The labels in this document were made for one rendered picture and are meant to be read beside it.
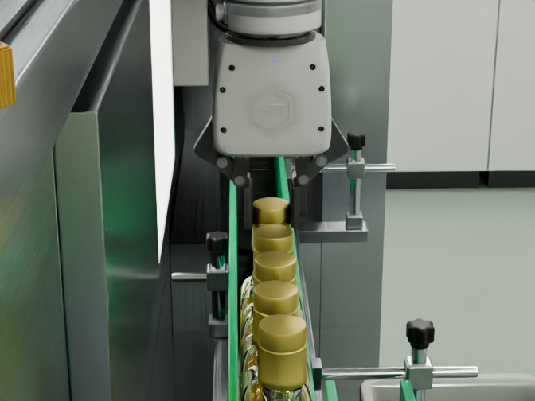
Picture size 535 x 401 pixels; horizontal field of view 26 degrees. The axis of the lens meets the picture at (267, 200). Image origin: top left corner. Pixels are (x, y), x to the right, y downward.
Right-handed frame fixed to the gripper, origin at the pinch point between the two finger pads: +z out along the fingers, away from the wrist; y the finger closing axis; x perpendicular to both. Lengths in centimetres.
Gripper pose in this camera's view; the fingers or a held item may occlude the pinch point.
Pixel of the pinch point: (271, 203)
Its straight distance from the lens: 102.8
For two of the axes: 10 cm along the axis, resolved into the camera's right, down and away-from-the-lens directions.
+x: -0.3, -3.5, 9.4
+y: 10.0, -0.1, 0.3
